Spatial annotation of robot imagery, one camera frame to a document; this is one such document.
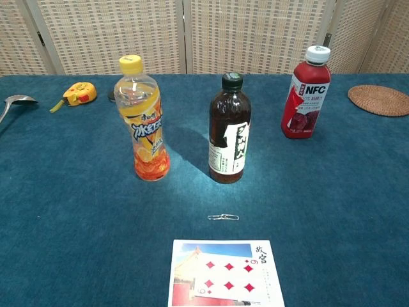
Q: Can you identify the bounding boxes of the dark brown tea bottle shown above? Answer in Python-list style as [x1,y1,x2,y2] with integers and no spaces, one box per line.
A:
[208,72,252,185]

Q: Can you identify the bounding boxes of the metal ladle black handle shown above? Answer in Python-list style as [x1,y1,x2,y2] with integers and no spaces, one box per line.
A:
[0,95,39,125]

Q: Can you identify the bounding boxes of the yellow tape measure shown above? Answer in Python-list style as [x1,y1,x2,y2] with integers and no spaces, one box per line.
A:
[49,81,98,113]

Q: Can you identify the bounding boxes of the diamonds playing card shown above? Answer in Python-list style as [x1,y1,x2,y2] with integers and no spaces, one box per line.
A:
[192,254,260,302]

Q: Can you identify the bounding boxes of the white palace postcard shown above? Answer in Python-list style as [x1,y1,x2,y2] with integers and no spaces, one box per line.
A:
[167,239,286,307]

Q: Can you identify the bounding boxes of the blue velvet table cloth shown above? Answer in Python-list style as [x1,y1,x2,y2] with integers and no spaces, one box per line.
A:
[0,74,409,307]

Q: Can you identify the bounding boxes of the orange iced tea bottle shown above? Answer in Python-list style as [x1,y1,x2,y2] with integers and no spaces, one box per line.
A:
[113,54,171,182]

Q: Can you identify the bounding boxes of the red NFC juice bottle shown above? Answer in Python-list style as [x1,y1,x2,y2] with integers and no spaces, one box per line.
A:
[281,45,332,140]

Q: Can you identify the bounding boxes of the round woven rattan coaster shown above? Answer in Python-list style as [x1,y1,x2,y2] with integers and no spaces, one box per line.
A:
[347,84,409,118]

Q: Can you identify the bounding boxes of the woven folding screen panel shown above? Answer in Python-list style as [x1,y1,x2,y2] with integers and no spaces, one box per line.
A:
[0,0,57,77]
[359,0,409,74]
[183,0,341,75]
[24,0,187,76]
[324,0,397,75]

